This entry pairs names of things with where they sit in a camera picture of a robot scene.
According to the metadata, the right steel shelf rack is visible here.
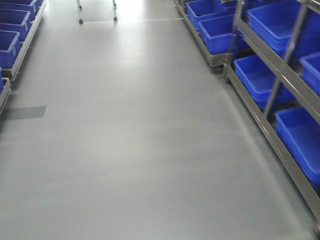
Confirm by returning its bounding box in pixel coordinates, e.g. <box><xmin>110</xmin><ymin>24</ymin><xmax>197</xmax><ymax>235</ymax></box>
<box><xmin>223</xmin><ymin>0</ymin><xmax>320</xmax><ymax>240</ymax></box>

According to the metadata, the steel shelf rack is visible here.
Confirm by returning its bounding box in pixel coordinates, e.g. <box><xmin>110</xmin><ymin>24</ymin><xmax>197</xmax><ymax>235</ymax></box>
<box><xmin>0</xmin><ymin>0</ymin><xmax>47</xmax><ymax>114</ymax></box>
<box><xmin>223</xmin><ymin>0</ymin><xmax>320</xmax><ymax>240</ymax></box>

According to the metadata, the left steel shelf rack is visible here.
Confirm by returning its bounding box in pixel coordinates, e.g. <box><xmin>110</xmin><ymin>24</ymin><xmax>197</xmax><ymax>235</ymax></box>
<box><xmin>0</xmin><ymin>0</ymin><xmax>47</xmax><ymax>114</ymax></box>

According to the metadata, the blue bin far rack front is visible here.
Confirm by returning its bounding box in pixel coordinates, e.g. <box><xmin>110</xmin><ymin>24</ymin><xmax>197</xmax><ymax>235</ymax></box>
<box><xmin>198</xmin><ymin>14</ymin><xmax>235</xmax><ymax>55</ymax></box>

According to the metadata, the blue bin rack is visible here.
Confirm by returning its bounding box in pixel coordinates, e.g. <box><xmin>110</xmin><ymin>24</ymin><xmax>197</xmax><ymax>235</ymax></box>
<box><xmin>198</xmin><ymin>14</ymin><xmax>235</xmax><ymax>55</ymax></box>
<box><xmin>186</xmin><ymin>0</ymin><xmax>229</xmax><ymax>32</ymax></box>

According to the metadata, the blue bin lower middle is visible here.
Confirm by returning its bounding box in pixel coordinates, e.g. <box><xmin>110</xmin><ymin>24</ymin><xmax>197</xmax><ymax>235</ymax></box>
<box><xmin>233</xmin><ymin>54</ymin><xmax>297</xmax><ymax>110</ymax></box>

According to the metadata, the far right steel rack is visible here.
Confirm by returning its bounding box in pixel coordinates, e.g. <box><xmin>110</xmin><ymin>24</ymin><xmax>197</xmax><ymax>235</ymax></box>
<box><xmin>173</xmin><ymin>0</ymin><xmax>229</xmax><ymax>68</ymax></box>

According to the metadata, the blue bin far rack back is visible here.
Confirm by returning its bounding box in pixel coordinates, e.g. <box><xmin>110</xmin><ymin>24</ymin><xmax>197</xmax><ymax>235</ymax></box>
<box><xmin>186</xmin><ymin>0</ymin><xmax>229</xmax><ymax>32</ymax></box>

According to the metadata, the wheeled steel cart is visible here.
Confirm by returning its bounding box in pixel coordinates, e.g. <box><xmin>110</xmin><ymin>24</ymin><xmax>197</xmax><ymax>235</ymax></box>
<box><xmin>75</xmin><ymin>0</ymin><xmax>118</xmax><ymax>25</ymax></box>

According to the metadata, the blue bin lower near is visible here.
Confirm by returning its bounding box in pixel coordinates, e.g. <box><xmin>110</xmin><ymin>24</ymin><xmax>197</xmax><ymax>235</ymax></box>
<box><xmin>275</xmin><ymin>107</ymin><xmax>320</xmax><ymax>192</ymax></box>

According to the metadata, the blue bin upper large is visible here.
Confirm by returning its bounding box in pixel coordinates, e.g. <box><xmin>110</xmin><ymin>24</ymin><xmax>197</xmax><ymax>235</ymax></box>
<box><xmin>247</xmin><ymin>0</ymin><xmax>320</xmax><ymax>60</ymax></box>

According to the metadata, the blue bin upper right edge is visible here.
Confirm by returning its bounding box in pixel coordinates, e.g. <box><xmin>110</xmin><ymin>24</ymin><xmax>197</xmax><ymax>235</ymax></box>
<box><xmin>299</xmin><ymin>52</ymin><xmax>320</xmax><ymax>95</ymax></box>

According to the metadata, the blue bin left front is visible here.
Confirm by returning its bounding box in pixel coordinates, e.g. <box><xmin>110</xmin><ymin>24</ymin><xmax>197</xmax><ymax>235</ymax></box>
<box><xmin>0</xmin><ymin>30</ymin><xmax>21</xmax><ymax>69</ymax></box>

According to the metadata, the blue bin left back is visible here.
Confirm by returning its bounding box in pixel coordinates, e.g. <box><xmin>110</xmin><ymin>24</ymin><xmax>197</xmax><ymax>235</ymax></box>
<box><xmin>0</xmin><ymin>0</ymin><xmax>44</xmax><ymax>21</ymax></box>

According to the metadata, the blue bin left middle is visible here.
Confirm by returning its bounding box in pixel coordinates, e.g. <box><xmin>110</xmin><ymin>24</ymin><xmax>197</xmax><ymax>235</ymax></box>
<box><xmin>0</xmin><ymin>9</ymin><xmax>32</xmax><ymax>42</ymax></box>

